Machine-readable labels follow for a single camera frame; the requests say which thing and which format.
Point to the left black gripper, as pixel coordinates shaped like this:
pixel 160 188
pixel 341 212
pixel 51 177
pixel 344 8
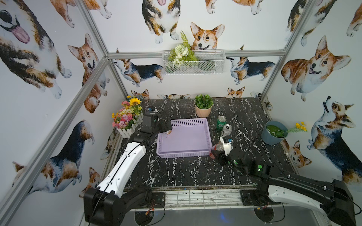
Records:
pixel 163 125

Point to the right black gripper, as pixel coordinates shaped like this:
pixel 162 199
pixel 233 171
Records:
pixel 223 155

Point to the red soda can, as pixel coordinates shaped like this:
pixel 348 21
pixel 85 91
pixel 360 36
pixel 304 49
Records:
pixel 218 148

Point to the purple plastic basket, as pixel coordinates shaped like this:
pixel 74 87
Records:
pixel 189 138

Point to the silver white can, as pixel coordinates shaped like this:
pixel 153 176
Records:
pixel 226 130

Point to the green soda can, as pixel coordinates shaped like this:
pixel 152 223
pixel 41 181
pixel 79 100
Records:
pixel 221 121

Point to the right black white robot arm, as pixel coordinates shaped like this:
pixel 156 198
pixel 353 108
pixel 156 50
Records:
pixel 274 185

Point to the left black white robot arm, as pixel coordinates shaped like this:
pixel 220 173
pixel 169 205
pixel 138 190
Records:
pixel 107 204

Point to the colourful flowers in white planter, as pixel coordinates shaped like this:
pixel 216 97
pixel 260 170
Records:
pixel 128 117

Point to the green plant in pink pot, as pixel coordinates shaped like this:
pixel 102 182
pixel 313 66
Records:
pixel 203 105

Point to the blue pot with moss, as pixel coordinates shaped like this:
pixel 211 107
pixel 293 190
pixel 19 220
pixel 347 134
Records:
pixel 273 132

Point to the yellow artificial flower stem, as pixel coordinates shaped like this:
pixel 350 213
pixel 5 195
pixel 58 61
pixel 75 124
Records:
pixel 299 127

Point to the white flower fern bouquet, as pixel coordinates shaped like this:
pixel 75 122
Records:
pixel 182 54

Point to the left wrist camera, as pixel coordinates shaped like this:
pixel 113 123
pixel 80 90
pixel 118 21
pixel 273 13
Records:
pixel 149 122

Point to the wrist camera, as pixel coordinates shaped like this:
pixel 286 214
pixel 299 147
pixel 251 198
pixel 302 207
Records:
pixel 149 122
pixel 226 142

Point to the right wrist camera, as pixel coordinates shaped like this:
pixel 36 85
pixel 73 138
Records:
pixel 226 142

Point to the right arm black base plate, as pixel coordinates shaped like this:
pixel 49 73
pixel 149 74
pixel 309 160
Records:
pixel 255 198

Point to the white wire wall basket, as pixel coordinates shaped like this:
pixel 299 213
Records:
pixel 203 62

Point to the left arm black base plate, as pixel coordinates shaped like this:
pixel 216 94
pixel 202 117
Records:
pixel 156 201

